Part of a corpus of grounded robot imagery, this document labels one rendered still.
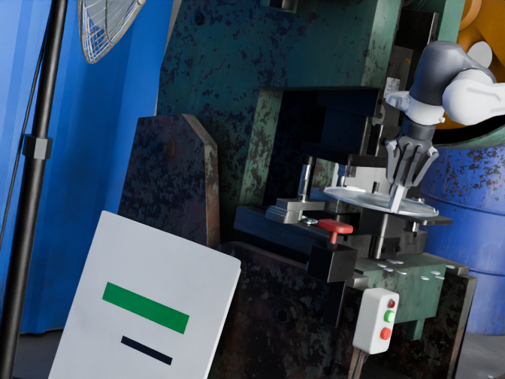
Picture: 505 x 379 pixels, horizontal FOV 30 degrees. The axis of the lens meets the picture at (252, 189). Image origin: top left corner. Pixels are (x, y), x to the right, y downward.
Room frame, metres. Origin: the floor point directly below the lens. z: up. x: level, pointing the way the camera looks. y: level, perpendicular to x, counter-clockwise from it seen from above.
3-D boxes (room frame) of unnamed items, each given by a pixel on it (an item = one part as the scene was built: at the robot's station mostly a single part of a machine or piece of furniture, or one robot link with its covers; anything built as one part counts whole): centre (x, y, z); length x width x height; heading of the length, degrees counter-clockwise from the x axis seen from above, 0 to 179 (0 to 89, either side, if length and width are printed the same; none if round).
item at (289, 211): (2.30, -0.12, 0.76); 0.17 x 0.06 x 0.10; 140
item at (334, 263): (2.04, -0.20, 0.62); 0.10 x 0.06 x 0.20; 140
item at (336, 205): (2.43, -0.23, 0.76); 0.15 x 0.09 x 0.05; 140
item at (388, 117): (2.40, -0.26, 1.04); 0.17 x 0.15 x 0.30; 50
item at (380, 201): (2.35, -0.32, 0.78); 0.29 x 0.29 x 0.01
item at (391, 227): (2.32, -0.36, 0.72); 0.25 x 0.14 x 0.14; 50
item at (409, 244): (2.43, -0.23, 0.68); 0.45 x 0.30 x 0.06; 140
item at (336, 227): (2.03, -0.19, 0.72); 0.07 x 0.06 x 0.08; 50
